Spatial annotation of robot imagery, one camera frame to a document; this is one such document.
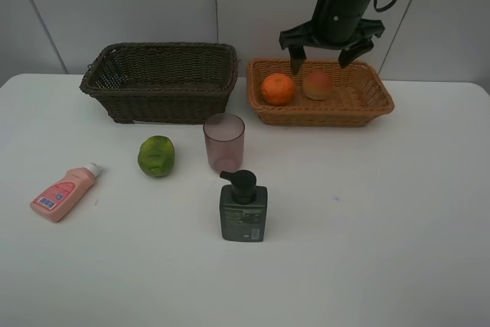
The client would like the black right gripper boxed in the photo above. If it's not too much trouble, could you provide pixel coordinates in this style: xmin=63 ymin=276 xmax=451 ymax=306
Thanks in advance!
xmin=279 ymin=0 xmax=384 ymax=75

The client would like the green lime fruit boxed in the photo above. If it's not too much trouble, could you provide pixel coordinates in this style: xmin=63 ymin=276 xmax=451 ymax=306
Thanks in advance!
xmin=137 ymin=136 xmax=175 ymax=178

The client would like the dark green pump bottle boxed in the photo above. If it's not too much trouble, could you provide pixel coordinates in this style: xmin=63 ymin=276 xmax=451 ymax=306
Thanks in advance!
xmin=219 ymin=170 xmax=268 ymax=243

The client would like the light orange wicker basket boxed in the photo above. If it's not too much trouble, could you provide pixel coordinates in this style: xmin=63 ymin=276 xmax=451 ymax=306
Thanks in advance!
xmin=247 ymin=58 xmax=394 ymax=127

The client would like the red yellow peach fruit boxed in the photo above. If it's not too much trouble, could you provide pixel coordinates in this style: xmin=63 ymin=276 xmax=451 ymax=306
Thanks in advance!
xmin=302 ymin=70 xmax=334 ymax=100

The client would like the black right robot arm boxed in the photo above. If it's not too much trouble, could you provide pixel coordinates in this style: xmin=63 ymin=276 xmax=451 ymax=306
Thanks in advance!
xmin=279 ymin=0 xmax=397 ymax=75

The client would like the pink lotion bottle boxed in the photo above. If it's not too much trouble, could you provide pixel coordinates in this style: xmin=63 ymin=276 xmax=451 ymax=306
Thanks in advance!
xmin=30 ymin=163 xmax=101 ymax=223

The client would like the dark brown wicker basket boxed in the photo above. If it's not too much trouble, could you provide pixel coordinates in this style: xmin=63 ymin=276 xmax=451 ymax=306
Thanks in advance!
xmin=80 ymin=42 xmax=238 ymax=124

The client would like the translucent purple plastic cup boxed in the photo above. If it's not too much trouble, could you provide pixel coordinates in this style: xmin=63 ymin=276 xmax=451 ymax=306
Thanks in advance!
xmin=203 ymin=113 xmax=245 ymax=173

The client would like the orange mandarin fruit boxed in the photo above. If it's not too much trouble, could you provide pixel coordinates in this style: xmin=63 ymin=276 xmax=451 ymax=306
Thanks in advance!
xmin=261 ymin=74 xmax=296 ymax=106

